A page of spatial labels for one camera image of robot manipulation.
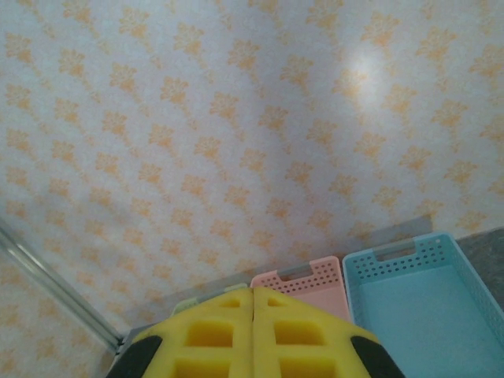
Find pink perforated plastic basket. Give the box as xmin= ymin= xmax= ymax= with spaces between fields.
xmin=250 ymin=255 xmax=351 ymax=322

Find green perforated plastic basket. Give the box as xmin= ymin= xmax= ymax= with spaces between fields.
xmin=171 ymin=282 xmax=249 ymax=318

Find blue perforated plastic basket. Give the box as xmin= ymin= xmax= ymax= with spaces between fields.
xmin=341 ymin=232 xmax=504 ymax=378

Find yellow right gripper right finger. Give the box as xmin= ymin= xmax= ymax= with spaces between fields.
xmin=253 ymin=287 xmax=402 ymax=378

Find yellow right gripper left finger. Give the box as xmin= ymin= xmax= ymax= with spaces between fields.
xmin=105 ymin=287 xmax=254 ymax=378

